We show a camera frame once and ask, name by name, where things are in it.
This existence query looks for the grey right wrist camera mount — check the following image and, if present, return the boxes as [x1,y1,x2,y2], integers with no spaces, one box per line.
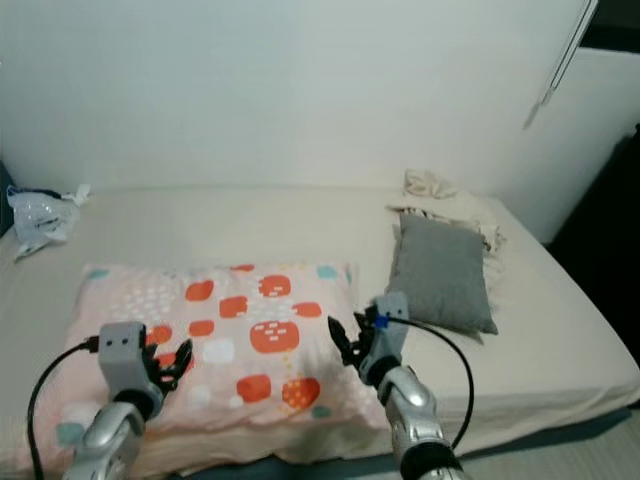
[365,292,411,366]

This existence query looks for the white wall cable duct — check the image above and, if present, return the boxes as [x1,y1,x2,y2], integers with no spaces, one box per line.
[522,0,599,131]

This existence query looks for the cream bed mattress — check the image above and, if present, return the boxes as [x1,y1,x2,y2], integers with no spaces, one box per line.
[0,185,640,476]

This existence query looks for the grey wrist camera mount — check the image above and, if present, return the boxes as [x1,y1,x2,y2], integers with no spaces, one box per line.
[365,292,411,366]
[98,322,151,406]

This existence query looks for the clear plastic bag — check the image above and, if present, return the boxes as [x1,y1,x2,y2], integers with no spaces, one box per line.
[8,183,91,263]

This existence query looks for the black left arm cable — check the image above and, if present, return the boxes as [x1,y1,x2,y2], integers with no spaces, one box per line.
[27,338,103,480]

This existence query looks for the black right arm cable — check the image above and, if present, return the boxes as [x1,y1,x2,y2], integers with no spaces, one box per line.
[375,315,475,451]

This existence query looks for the pink orange patterned pillow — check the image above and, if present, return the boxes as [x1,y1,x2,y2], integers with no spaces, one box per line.
[52,262,396,476]

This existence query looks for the beige crumpled blanket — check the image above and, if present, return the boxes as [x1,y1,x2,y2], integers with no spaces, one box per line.
[388,168,506,251]

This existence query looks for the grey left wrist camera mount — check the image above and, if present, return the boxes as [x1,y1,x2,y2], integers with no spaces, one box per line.
[98,322,151,406]

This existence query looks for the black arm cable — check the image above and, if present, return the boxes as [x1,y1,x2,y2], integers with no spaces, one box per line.
[375,315,475,451]
[27,338,103,480]

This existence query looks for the grey pillow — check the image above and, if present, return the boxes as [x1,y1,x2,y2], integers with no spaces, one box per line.
[386,212,499,336]

